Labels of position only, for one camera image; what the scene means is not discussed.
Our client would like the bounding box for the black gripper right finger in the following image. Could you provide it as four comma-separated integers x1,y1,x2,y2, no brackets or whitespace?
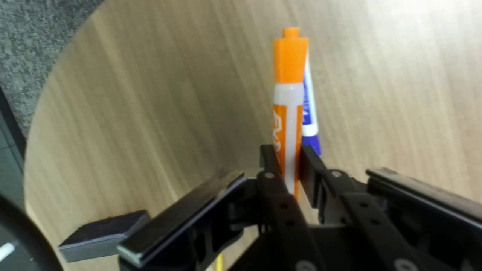
299,143,439,271

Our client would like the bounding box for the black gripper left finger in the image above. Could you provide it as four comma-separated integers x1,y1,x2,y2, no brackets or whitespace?
236,143,323,271

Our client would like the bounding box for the orange marker with white label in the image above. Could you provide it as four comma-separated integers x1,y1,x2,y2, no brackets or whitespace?
272,26,311,202

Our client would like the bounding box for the blue and white marker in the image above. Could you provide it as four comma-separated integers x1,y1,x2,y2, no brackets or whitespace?
300,59,325,157

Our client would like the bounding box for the grey flat block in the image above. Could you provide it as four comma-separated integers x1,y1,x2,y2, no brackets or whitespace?
58,210,153,264

